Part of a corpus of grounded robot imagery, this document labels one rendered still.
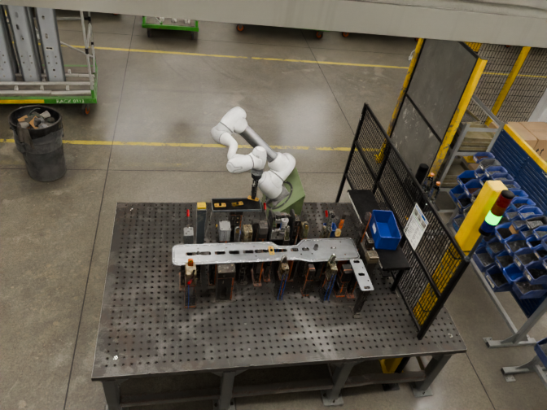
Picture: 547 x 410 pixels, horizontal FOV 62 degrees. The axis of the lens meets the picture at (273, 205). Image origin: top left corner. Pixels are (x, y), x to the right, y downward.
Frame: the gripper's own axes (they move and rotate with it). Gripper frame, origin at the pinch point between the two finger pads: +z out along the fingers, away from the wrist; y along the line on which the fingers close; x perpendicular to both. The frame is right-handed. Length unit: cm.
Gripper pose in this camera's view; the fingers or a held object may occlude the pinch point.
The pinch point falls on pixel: (254, 194)
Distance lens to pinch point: 340.3
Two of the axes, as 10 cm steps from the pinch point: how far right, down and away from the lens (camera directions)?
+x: 9.6, 2.6, -1.0
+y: -2.5, 6.1, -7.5
